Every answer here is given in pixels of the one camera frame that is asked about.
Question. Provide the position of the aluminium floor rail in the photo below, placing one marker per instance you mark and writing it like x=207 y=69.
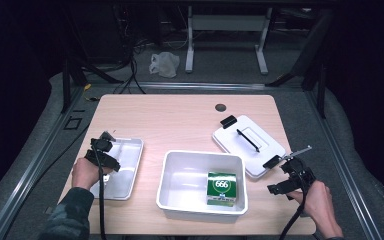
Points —
x=30 y=170
x=343 y=166
x=196 y=85

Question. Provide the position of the white plastic bag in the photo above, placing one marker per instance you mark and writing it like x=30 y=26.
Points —
x=165 y=65

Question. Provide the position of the person's left hand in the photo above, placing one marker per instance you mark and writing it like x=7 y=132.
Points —
x=85 y=175

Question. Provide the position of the white metal stand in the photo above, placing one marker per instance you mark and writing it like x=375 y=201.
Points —
x=226 y=23

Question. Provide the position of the white plastic storage box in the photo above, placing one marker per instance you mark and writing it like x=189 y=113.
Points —
x=183 y=180

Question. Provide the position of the white plastic tray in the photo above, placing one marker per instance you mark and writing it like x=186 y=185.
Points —
x=126 y=166

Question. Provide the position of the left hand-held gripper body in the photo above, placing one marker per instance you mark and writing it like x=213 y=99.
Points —
x=101 y=145

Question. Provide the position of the black stand frame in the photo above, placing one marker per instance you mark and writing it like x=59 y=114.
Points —
x=313 y=40
x=66 y=86

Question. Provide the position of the person's right hand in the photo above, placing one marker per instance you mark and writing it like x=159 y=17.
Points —
x=318 y=203

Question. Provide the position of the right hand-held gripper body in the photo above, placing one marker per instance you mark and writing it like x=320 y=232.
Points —
x=293 y=165

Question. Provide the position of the green cardboard box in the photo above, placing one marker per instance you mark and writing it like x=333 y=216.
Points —
x=221 y=188

